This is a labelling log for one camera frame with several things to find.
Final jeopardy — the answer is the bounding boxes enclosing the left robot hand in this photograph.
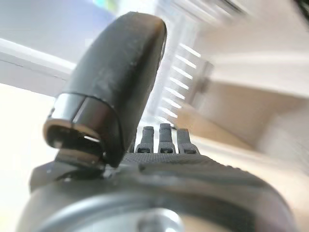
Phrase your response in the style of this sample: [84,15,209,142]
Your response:
[18,11,294,232]

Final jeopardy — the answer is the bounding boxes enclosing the white window blinds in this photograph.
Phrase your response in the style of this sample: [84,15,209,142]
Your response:
[147,0,256,126]

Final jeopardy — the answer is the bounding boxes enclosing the beige wooden cabinet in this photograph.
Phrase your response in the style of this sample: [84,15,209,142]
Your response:
[176,14,309,174]

